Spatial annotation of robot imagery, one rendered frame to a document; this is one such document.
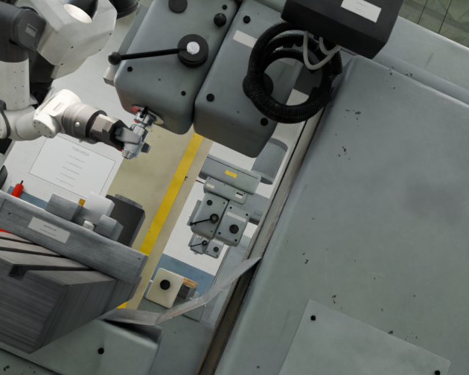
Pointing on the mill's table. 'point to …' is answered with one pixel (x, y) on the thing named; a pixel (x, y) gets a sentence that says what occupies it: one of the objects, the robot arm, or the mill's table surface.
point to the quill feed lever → (190, 58)
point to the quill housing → (159, 80)
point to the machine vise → (66, 236)
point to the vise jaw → (65, 208)
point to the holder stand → (126, 218)
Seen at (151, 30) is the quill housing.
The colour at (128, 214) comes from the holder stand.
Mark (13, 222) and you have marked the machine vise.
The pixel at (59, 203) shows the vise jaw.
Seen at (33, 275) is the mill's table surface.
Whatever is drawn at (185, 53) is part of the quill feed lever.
